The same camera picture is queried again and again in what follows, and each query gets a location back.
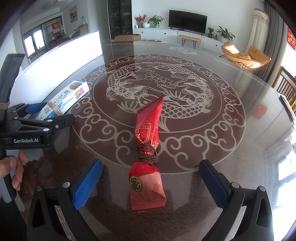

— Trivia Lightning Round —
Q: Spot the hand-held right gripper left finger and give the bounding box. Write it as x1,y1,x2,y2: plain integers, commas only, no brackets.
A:
26,159,103,241

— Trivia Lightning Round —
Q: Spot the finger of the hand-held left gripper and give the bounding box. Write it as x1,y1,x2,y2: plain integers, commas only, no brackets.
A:
14,113,75,136
7,103,48,118

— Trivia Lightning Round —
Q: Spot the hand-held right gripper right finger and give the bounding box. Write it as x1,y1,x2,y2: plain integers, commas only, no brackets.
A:
198,160,274,241

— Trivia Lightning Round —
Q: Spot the blue and white medicine box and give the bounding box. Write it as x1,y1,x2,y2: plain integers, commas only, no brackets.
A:
35,80,90,121

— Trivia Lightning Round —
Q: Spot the red candy packet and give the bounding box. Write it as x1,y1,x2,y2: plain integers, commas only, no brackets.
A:
128,95,166,213

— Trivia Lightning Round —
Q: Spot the dark patterned glass desktop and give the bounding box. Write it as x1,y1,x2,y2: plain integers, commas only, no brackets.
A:
14,39,296,241

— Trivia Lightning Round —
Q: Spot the person's left hand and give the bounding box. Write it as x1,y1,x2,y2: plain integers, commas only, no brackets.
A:
0,151,28,192

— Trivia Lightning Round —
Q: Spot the white board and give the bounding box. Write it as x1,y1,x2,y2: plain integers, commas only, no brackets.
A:
13,31,103,84

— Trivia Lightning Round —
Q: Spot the cardboard box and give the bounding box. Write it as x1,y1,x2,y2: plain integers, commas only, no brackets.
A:
114,34,141,42

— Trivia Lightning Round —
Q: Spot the dark remote control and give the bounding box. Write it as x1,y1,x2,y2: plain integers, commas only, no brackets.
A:
279,95,296,121

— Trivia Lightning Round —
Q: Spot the dark glass display cabinet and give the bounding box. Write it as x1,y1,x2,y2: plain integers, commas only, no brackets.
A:
107,0,133,40

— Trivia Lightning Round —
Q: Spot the wooden dining chair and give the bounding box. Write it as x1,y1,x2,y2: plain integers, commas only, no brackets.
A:
273,66,296,109

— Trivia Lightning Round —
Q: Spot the red flower arrangement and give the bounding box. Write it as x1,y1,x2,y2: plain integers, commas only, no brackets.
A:
134,14,147,28

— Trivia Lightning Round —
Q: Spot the white television cabinet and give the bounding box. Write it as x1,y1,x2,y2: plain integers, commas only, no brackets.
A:
132,27,228,50

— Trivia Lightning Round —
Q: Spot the orange lounge chair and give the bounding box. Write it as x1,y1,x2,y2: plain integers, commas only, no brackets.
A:
221,42,271,70

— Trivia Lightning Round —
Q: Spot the green potted plant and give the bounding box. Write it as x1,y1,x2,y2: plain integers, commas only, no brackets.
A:
148,15,165,28

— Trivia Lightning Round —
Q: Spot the wooden bench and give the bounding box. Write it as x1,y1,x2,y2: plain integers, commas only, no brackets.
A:
178,35,202,49

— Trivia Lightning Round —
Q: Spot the large leafy potted plant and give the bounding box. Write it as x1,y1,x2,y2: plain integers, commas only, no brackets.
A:
216,25,236,42

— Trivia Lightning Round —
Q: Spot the grey curtain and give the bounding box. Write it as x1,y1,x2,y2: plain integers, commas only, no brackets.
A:
254,2,287,81

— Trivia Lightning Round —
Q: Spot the black television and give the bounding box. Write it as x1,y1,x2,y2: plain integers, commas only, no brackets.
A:
168,10,208,34

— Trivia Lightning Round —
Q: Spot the white covered air conditioner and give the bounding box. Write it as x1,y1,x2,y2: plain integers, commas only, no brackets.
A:
245,9,270,54

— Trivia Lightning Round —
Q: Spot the framed wall picture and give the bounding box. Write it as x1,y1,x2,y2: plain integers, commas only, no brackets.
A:
69,5,78,23

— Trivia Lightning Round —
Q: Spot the red wall hanging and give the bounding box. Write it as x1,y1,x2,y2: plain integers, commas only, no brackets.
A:
287,28,296,50

